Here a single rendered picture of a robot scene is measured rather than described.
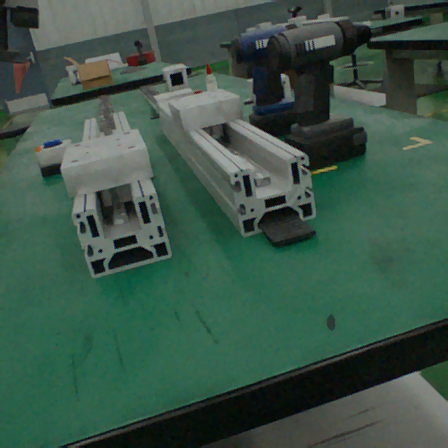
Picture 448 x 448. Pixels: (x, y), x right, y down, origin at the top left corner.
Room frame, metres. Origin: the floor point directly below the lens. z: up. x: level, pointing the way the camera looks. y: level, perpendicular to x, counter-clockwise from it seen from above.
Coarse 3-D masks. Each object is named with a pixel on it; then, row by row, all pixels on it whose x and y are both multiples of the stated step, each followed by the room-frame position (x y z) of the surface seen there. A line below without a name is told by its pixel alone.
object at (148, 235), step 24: (120, 120) 1.23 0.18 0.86; (96, 192) 0.67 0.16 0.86; (144, 192) 0.60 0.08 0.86; (72, 216) 0.58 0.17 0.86; (96, 216) 0.58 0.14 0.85; (120, 216) 0.62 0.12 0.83; (144, 216) 0.62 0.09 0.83; (96, 240) 0.58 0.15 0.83; (120, 240) 0.61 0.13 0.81; (144, 240) 0.59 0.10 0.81; (96, 264) 0.61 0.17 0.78; (120, 264) 0.59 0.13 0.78; (144, 264) 0.59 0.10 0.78
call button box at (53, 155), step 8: (56, 144) 1.23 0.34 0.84; (64, 144) 1.22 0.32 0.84; (40, 152) 1.19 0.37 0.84; (48, 152) 1.19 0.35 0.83; (56, 152) 1.20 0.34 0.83; (64, 152) 1.20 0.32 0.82; (40, 160) 1.19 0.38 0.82; (48, 160) 1.19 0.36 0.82; (56, 160) 1.20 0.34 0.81; (40, 168) 1.20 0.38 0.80; (48, 168) 1.19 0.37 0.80; (56, 168) 1.20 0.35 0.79
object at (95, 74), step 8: (88, 64) 3.83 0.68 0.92; (96, 64) 3.54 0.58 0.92; (104, 64) 3.54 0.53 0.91; (80, 72) 3.52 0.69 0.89; (88, 72) 3.52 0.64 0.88; (96, 72) 3.52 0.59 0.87; (104, 72) 3.52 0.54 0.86; (288, 72) 5.08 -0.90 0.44; (296, 72) 5.09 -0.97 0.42; (80, 80) 3.53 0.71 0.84; (88, 80) 3.54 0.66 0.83; (96, 80) 3.55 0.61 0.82; (104, 80) 3.55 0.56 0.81; (112, 80) 3.56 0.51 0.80; (88, 88) 3.54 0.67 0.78
